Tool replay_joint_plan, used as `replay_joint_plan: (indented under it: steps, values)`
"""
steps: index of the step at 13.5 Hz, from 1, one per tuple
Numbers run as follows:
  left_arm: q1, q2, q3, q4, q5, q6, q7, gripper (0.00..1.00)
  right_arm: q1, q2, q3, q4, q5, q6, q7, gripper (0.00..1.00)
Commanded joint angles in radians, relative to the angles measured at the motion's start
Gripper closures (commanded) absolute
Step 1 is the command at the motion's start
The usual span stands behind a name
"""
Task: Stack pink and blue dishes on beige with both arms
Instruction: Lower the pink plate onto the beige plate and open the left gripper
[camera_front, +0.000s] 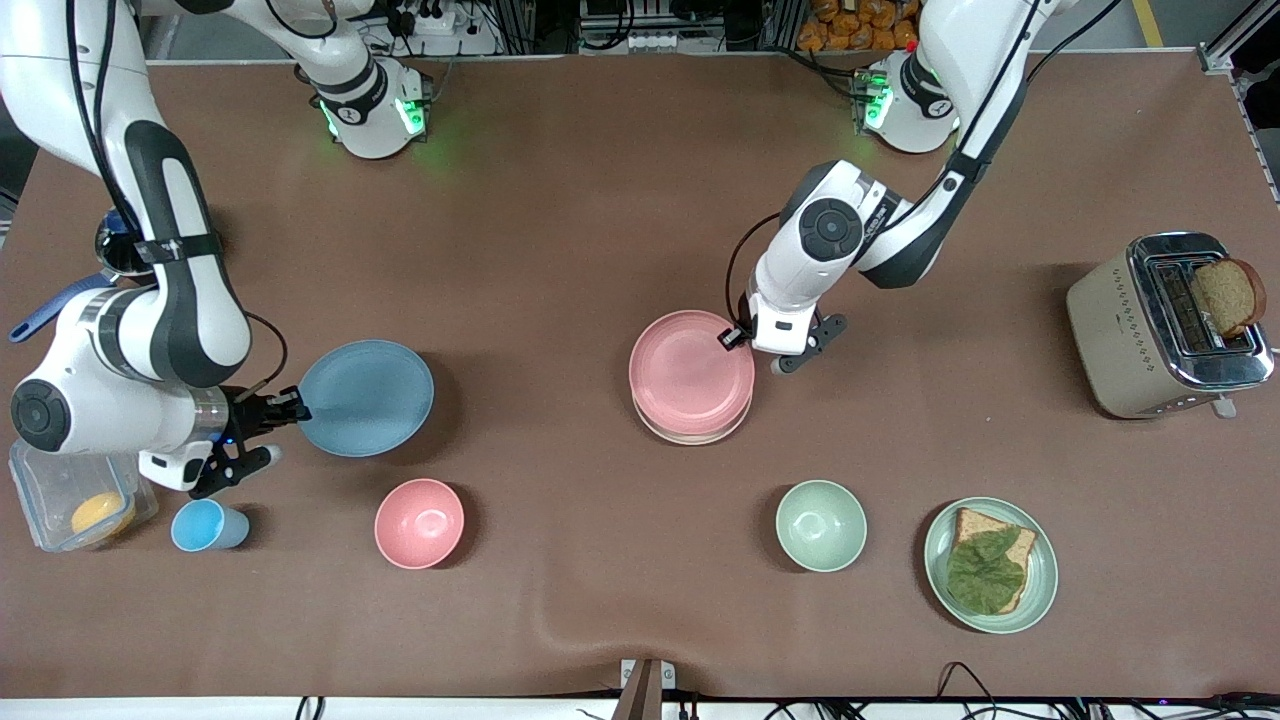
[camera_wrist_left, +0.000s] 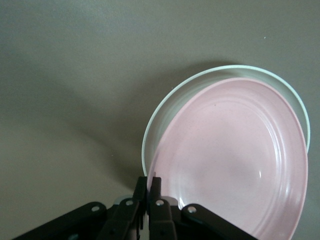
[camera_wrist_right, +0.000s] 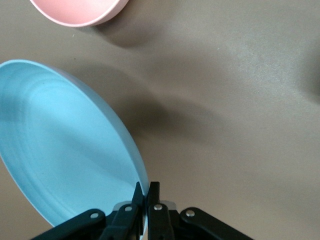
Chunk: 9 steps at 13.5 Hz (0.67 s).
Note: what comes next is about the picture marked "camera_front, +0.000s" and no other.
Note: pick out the yellow orange fruit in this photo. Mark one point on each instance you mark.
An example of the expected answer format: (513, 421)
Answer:
(102, 514)

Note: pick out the beige plate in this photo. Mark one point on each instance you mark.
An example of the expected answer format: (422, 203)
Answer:
(690, 438)

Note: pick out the beige chrome toaster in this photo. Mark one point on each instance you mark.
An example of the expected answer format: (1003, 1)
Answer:
(1120, 350)

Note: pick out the brown bread slice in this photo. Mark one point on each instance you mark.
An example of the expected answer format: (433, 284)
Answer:
(975, 525)

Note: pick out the glass lid blue knob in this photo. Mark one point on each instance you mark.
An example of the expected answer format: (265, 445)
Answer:
(115, 248)

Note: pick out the pink plate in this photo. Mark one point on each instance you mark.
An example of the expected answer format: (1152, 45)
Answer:
(690, 370)

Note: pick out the green plate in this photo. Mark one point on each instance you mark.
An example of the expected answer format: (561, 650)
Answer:
(1043, 570)

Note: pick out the blue cup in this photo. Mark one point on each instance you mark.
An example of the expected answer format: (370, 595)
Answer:
(200, 526)

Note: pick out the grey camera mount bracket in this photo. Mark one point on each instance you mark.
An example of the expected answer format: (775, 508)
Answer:
(645, 690)

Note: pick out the orange snack bag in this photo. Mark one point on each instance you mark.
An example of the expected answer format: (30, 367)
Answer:
(860, 25)

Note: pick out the pink bowl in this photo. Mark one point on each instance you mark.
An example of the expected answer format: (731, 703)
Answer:
(419, 524)

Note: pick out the clear plastic container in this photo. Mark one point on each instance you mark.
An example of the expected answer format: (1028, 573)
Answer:
(50, 500)

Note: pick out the blue plate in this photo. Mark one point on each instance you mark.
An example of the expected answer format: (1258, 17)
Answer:
(368, 398)

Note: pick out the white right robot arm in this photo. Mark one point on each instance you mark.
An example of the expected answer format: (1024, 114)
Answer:
(185, 320)

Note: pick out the white power strip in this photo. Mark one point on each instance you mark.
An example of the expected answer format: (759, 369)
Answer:
(432, 20)

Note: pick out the brown toast slice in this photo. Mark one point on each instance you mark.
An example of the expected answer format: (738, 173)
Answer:
(1228, 298)

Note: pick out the brown table cloth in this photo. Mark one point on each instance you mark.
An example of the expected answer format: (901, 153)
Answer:
(600, 250)

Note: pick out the green bowl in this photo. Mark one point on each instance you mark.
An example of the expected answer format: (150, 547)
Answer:
(821, 526)

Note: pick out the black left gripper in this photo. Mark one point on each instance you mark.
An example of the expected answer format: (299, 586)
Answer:
(733, 339)

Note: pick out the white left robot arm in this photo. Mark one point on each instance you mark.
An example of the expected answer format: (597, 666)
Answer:
(830, 230)

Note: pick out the green lettuce leaf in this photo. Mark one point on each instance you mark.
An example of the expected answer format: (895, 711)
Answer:
(985, 572)

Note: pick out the aluminium frame profile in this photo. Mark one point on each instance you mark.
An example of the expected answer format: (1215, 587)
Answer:
(1235, 40)
(150, 35)

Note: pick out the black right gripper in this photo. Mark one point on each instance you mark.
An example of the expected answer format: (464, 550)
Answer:
(247, 412)

